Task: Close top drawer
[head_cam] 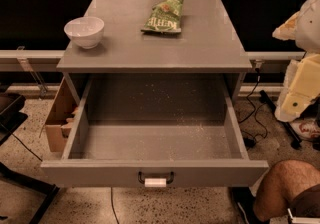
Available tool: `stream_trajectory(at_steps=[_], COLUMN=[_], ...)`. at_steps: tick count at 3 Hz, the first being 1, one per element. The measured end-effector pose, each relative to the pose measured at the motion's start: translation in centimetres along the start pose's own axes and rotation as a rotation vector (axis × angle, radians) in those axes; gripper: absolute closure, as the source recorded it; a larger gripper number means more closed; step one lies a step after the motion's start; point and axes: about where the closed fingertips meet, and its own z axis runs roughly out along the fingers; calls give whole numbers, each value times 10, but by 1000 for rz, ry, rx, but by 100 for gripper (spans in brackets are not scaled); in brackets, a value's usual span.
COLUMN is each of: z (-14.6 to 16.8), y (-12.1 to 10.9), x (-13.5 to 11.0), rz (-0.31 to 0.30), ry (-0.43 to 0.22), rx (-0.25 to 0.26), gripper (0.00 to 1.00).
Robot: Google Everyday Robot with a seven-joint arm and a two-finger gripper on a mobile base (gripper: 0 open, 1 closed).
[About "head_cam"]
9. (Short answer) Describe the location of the black stand frame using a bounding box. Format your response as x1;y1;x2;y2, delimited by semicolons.
0;99;52;224

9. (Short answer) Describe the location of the white bowl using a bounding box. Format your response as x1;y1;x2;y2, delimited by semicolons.
64;16;104;49

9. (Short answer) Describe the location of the green chip bag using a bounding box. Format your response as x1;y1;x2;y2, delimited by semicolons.
141;0;184;34

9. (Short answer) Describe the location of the grey drawer cabinet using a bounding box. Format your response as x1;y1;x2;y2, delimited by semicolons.
56;0;253;106

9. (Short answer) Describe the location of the cardboard box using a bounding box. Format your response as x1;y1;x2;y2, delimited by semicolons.
45;80;78;152

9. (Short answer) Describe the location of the black floor cable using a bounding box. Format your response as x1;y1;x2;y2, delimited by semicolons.
109;187;120;224

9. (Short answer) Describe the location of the black tripod leg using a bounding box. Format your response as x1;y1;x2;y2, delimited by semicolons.
259;89;303;150

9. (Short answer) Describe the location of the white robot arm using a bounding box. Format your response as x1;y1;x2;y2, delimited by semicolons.
272;0;320;122

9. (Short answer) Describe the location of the black shoe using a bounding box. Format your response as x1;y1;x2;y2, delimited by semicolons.
231;187;270;224

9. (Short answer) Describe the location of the grey top drawer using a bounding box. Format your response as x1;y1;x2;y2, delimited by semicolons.
42;74;268;187

